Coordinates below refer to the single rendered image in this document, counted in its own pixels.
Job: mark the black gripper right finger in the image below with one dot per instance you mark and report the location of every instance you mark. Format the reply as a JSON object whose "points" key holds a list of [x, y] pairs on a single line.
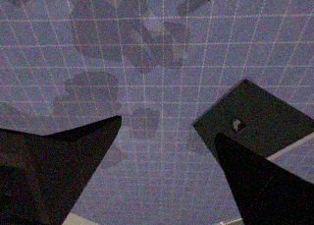
{"points": [[264, 193]]}

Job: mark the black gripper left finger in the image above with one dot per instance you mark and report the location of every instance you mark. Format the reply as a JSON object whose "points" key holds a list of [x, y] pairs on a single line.
{"points": [[59, 166]]}

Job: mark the dark grey sloped panel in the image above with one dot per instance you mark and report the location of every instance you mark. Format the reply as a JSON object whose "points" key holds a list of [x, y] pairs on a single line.
{"points": [[256, 119]]}

